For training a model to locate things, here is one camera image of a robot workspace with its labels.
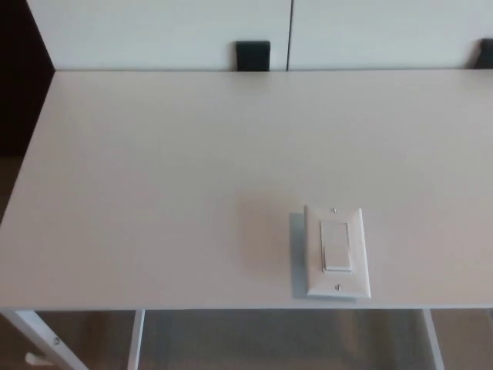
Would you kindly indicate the white switch wall plate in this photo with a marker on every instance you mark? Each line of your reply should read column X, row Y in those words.
column 358, row 250

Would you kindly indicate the white rocker light switch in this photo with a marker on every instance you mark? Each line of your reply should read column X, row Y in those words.
column 336, row 246

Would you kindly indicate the white table leg frame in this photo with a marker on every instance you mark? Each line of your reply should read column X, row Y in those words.
column 38, row 339
column 433, row 339

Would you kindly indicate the grey switch mounting box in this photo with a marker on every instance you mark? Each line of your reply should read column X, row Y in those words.
column 298, row 254

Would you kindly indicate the white table left leg frame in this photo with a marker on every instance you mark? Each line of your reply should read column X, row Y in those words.
column 38, row 339

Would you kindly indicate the white cabinet door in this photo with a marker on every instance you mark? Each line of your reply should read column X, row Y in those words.
column 154, row 31
column 385, row 31

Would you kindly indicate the white table right leg frame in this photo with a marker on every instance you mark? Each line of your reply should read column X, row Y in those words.
column 433, row 339

